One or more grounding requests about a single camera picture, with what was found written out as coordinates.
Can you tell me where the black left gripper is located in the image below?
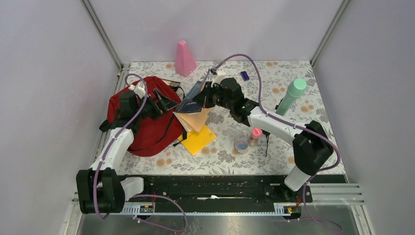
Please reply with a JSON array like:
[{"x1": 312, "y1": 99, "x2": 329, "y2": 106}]
[{"x1": 134, "y1": 89, "x2": 178, "y2": 120}]

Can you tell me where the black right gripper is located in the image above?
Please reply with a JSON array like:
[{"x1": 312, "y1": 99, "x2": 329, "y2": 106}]
[{"x1": 193, "y1": 81, "x2": 233, "y2": 111}]

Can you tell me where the dark blue book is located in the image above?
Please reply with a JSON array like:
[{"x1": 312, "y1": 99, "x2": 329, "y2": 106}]
[{"x1": 175, "y1": 69, "x2": 210, "y2": 114}]

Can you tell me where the orange paper folder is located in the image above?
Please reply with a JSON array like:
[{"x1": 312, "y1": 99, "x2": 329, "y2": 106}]
[{"x1": 173, "y1": 108, "x2": 213, "y2": 133}]

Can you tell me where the red student backpack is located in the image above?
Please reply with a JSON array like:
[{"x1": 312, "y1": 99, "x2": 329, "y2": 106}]
[{"x1": 99, "y1": 76, "x2": 183, "y2": 157}]

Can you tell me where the yellow notebook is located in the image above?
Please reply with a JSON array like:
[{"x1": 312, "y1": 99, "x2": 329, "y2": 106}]
[{"x1": 178, "y1": 125, "x2": 216, "y2": 155}]

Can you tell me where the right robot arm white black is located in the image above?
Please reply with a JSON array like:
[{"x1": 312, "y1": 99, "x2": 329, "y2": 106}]
[{"x1": 187, "y1": 78, "x2": 334, "y2": 202}]

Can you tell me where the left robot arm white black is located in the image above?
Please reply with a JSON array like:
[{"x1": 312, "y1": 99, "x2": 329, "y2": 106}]
[{"x1": 76, "y1": 88, "x2": 179, "y2": 215}]

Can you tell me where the pink cone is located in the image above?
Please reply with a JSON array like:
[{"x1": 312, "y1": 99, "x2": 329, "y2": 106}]
[{"x1": 175, "y1": 40, "x2": 197, "y2": 77}]

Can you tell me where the small purple eraser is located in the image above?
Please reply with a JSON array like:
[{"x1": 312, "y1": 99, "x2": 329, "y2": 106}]
[{"x1": 240, "y1": 71, "x2": 250, "y2": 81}]

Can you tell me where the clear cup with colourful bits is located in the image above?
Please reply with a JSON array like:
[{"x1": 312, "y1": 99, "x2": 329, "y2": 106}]
[{"x1": 234, "y1": 138, "x2": 249, "y2": 154}]

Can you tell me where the pink capped small bottle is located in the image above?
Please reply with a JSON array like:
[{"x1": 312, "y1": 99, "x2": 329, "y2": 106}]
[{"x1": 248, "y1": 128, "x2": 262, "y2": 147}]

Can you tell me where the floral table mat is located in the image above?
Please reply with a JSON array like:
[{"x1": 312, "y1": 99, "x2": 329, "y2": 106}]
[{"x1": 119, "y1": 59, "x2": 335, "y2": 175}]

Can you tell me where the mint green bottle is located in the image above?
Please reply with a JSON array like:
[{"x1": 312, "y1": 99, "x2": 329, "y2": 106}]
[{"x1": 276, "y1": 78, "x2": 307, "y2": 116}]

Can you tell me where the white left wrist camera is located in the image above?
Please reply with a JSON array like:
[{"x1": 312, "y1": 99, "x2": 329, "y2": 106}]
[{"x1": 128, "y1": 81, "x2": 146, "y2": 99}]

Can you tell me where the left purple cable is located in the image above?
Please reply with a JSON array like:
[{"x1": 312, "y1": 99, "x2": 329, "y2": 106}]
[{"x1": 92, "y1": 73, "x2": 189, "y2": 233}]

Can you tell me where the purple cable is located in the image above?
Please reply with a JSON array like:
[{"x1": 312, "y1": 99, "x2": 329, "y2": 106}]
[
  {"x1": 210, "y1": 53, "x2": 344, "y2": 233},
  {"x1": 92, "y1": 73, "x2": 189, "y2": 233}
]

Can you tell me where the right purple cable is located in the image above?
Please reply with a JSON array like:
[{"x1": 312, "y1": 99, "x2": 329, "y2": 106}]
[{"x1": 210, "y1": 53, "x2": 344, "y2": 233}]

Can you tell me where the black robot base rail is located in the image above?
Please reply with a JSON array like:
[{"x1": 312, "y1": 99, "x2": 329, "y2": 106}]
[{"x1": 128, "y1": 175, "x2": 315, "y2": 206}]

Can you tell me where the slotted cable duct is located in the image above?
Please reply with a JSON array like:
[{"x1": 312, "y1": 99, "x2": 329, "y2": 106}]
[{"x1": 117, "y1": 201, "x2": 301, "y2": 216}]

